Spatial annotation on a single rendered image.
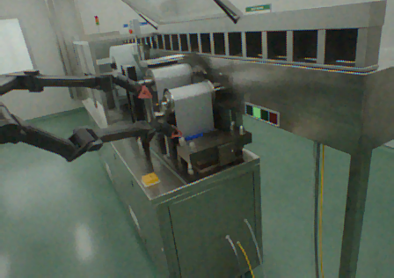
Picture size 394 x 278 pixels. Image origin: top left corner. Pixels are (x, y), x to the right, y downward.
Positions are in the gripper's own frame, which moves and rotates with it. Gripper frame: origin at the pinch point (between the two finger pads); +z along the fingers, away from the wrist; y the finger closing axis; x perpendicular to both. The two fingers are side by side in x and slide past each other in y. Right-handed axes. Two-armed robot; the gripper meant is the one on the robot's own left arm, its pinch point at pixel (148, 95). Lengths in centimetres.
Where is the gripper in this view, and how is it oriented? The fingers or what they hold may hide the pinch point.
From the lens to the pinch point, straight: 152.2
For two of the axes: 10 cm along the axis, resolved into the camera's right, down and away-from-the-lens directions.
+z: 7.4, 3.9, 5.5
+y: 4.7, 2.9, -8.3
